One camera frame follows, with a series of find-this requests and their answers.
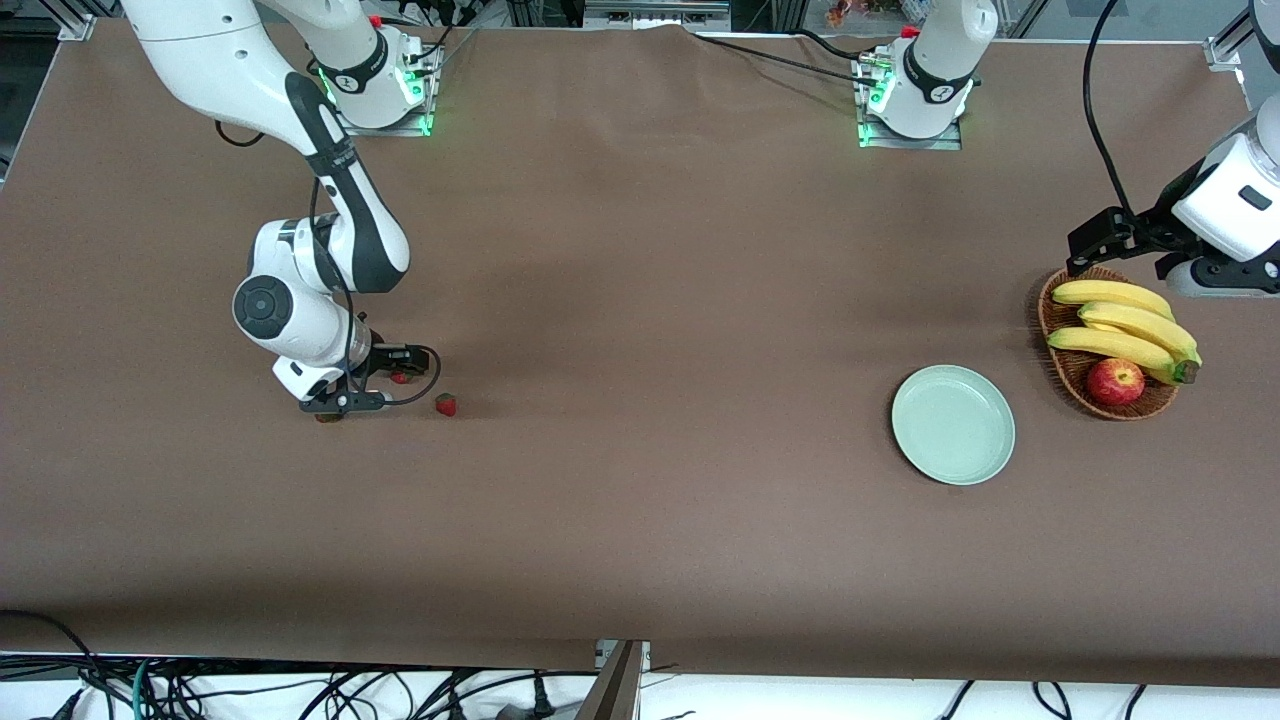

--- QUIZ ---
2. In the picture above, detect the brown table cover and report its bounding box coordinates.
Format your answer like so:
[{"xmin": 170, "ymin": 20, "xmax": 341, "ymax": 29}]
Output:
[{"xmin": 0, "ymin": 18, "xmax": 1280, "ymax": 691}]

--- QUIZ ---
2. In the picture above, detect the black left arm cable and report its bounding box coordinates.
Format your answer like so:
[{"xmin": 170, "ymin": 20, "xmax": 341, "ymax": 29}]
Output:
[{"xmin": 1080, "ymin": 0, "xmax": 1141, "ymax": 229}]

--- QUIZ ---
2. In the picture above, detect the brown wicker basket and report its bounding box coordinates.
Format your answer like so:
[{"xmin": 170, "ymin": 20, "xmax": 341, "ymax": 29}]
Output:
[{"xmin": 1037, "ymin": 265, "xmax": 1181, "ymax": 422}]

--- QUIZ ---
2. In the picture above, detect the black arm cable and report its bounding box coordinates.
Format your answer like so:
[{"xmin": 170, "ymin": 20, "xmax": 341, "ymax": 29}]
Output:
[
  {"xmin": 213, "ymin": 118, "xmax": 443, "ymax": 407},
  {"xmin": 1080, "ymin": 0, "xmax": 1141, "ymax": 229}
]

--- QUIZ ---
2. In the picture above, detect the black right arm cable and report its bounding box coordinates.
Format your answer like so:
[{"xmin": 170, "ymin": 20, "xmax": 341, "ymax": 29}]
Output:
[{"xmin": 213, "ymin": 118, "xmax": 443, "ymax": 407}]

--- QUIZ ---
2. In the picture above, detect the light green plate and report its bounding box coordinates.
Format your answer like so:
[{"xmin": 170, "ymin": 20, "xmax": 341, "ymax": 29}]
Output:
[{"xmin": 891, "ymin": 364, "xmax": 1016, "ymax": 487}]

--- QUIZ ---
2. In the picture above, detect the black arched cable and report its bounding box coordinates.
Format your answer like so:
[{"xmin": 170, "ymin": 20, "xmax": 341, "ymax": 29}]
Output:
[{"xmin": 0, "ymin": 608, "xmax": 116, "ymax": 720}]

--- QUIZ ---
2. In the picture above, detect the aluminium beam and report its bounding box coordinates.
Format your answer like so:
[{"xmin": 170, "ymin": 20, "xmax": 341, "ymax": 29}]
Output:
[{"xmin": 575, "ymin": 640, "xmax": 646, "ymax": 720}]

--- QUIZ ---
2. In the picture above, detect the grey metal rail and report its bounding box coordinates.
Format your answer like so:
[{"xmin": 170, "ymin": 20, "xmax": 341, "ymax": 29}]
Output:
[{"xmin": 583, "ymin": 0, "xmax": 733, "ymax": 33}]

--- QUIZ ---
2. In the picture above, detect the black cable across tabletop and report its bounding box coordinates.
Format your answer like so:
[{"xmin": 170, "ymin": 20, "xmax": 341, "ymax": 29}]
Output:
[{"xmin": 690, "ymin": 33, "xmax": 883, "ymax": 89}]

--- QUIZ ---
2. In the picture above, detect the red apple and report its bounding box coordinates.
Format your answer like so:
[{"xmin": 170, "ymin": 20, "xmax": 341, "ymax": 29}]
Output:
[{"xmin": 1087, "ymin": 358, "xmax": 1146, "ymax": 407}]

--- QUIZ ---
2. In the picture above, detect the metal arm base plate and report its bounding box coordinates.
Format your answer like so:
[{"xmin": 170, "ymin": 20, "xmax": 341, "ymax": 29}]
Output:
[
  {"xmin": 857, "ymin": 50, "xmax": 966, "ymax": 151},
  {"xmin": 329, "ymin": 40, "xmax": 441, "ymax": 138}
]

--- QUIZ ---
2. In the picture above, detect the yellow banana bunch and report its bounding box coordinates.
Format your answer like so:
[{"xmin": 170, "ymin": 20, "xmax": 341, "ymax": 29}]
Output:
[{"xmin": 1046, "ymin": 279, "xmax": 1203, "ymax": 387}]

